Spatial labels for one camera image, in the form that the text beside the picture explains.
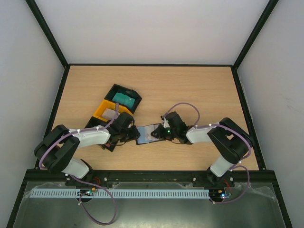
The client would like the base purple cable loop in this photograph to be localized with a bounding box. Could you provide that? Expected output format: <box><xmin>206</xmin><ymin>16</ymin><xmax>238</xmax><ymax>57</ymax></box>
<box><xmin>77</xmin><ymin>184</ymin><xmax>118</xmax><ymax>226</ymax></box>

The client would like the light blue slotted cable duct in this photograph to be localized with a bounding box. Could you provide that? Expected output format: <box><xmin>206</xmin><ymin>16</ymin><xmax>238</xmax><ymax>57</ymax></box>
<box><xmin>29</xmin><ymin>189</ymin><xmax>209</xmax><ymax>199</ymax></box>

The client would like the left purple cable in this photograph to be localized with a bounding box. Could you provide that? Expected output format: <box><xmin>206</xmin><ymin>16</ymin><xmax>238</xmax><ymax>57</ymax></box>
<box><xmin>39</xmin><ymin>102</ymin><xmax>121</xmax><ymax>170</ymax></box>

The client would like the black card holder wallet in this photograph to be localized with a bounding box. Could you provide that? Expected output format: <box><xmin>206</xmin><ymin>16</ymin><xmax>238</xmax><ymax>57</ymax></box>
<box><xmin>136</xmin><ymin>123</ymin><xmax>163</xmax><ymax>145</ymax></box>

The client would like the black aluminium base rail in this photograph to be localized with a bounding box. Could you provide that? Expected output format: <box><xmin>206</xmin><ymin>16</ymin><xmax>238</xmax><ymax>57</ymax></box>
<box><xmin>23</xmin><ymin>169</ymin><xmax>276</xmax><ymax>188</ymax></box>

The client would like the black cage frame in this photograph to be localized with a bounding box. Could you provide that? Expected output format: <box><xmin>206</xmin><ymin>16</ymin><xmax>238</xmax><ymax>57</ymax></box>
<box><xmin>6</xmin><ymin>0</ymin><xmax>294</xmax><ymax>228</ymax></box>

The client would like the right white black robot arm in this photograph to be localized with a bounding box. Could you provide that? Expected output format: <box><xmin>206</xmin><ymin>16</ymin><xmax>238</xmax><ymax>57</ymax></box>
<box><xmin>150</xmin><ymin>112</ymin><xmax>254</xmax><ymax>186</ymax></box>

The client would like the black bin with red cards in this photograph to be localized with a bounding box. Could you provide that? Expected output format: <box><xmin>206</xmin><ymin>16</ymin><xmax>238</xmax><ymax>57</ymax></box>
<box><xmin>85</xmin><ymin>116</ymin><xmax>116</xmax><ymax>152</ymax></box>

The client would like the white cards stack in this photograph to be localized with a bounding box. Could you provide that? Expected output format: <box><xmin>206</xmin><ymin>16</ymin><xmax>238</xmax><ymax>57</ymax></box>
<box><xmin>102</xmin><ymin>108</ymin><xmax>120</xmax><ymax>120</ymax></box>

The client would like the yellow bin with white cards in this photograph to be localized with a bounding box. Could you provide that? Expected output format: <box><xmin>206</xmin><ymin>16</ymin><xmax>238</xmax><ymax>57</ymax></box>
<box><xmin>92</xmin><ymin>99</ymin><xmax>133</xmax><ymax>122</ymax></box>

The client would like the teal cards stack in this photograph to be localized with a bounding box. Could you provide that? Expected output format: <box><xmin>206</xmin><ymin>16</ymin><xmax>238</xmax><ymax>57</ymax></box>
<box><xmin>112</xmin><ymin>93</ymin><xmax>135</xmax><ymax>108</ymax></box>

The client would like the black bin with teal cards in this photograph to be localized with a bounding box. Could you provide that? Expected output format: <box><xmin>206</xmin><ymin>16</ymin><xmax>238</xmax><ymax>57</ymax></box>
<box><xmin>104</xmin><ymin>84</ymin><xmax>142</xmax><ymax>114</ymax></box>

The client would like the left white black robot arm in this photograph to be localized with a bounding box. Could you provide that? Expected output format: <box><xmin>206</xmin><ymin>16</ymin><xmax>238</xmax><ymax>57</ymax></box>
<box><xmin>34</xmin><ymin>112</ymin><xmax>140</xmax><ymax>179</ymax></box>

